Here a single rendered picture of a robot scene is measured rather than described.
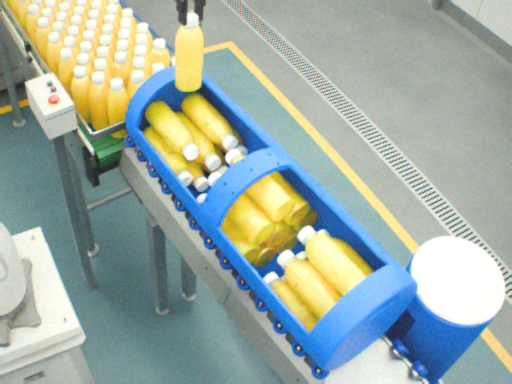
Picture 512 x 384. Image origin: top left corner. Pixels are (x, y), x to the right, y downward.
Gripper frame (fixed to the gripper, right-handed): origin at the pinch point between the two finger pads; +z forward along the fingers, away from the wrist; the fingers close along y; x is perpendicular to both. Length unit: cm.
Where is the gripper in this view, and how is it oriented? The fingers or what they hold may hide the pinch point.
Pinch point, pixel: (191, 9)
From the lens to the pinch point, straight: 135.0
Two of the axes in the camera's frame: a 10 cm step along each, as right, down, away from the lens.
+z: -0.9, 6.7, 7.4
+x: -5.9, -6.3, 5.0
